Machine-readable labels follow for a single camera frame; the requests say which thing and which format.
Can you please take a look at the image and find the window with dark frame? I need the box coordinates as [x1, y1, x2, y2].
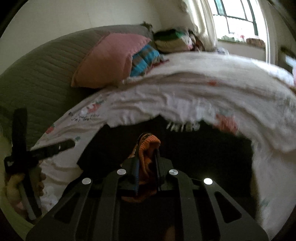
[208, 0, 267, 42]

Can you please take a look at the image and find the blue grey striped blanket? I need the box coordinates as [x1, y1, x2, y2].
[130, 45, 161, 77]

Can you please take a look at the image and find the pink pillow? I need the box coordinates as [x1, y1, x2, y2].
[71, 33, 151, 88]

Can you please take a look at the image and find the stack of folded clothes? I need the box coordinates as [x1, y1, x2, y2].
[154, 28, 205, 54]

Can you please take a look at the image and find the grey quilted headboard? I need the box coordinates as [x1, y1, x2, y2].
[1, 24, 154, 149]

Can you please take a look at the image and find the person's left hand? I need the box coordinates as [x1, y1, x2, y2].
[5, 166, 46, 214]

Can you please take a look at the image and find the white printed bed sheet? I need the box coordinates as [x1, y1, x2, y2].
[36, 53, 295, 240]

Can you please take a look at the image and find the cream window curtain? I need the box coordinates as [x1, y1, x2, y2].
[183, 0, 218, 51]

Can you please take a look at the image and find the orange knitted small garment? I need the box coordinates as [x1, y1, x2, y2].
[129, 133, 161, 178]

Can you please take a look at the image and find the clothes pile on windowsill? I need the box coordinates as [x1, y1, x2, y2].
[245, 38, 265, 48]

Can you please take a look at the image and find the black garment with white lettering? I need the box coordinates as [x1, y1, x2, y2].
[77, 115, 256, 217]

